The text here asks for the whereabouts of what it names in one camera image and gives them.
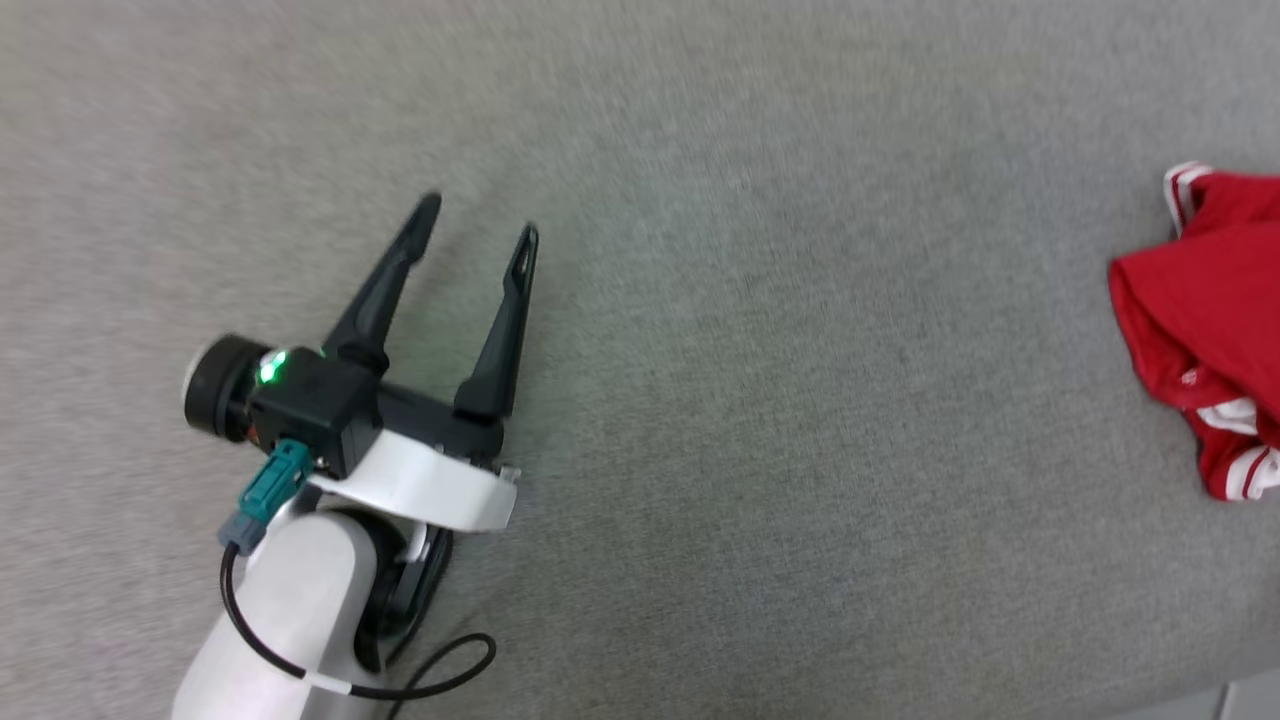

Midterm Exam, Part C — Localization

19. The grey fabric sofa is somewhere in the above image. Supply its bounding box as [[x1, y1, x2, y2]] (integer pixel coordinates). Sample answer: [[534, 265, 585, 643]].
[[0, 0, 1280, 720]]

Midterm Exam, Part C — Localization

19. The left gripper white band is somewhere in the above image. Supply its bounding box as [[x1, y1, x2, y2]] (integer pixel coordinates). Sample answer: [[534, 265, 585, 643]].
[[306, 192, 541, 534]]

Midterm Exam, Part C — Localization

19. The red basketball jersey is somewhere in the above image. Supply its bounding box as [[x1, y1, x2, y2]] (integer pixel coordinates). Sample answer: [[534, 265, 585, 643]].
[[1107, 162, 1280, 503]]

